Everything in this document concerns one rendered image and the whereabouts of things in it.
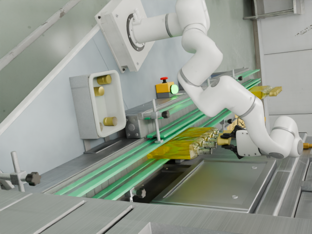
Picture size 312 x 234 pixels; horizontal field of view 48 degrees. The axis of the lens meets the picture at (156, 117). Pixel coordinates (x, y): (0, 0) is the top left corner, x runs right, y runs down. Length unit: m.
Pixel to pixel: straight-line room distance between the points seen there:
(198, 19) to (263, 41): 6.02
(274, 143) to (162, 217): 0.84
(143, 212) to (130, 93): 1.23
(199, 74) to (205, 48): 0.08
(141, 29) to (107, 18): 0.14
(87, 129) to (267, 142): 0.60
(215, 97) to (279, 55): 6.15
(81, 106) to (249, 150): 0.63
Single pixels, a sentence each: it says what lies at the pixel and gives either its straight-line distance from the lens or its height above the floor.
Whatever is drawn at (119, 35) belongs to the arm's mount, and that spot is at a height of 0.82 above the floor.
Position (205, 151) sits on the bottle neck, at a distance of 1.31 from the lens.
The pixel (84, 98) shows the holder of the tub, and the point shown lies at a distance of 1.23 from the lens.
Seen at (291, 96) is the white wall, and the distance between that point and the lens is 7.27.
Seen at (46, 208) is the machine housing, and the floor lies 1.30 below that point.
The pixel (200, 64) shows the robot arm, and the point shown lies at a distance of 1.12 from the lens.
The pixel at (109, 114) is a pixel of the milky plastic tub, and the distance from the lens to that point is 1.38.
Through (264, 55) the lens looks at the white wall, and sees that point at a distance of 7.27.
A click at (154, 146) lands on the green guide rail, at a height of 0.96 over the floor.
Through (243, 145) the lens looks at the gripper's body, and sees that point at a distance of 1.35.
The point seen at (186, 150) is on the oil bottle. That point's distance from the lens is 1.33.
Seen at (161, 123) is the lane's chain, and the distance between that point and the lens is 1.52.
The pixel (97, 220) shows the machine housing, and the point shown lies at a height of 1.38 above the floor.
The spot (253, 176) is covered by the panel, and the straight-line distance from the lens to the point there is 1.40.
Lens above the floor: 1.60
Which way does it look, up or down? 29 degrees down
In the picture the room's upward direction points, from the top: 88 degrees clockwise
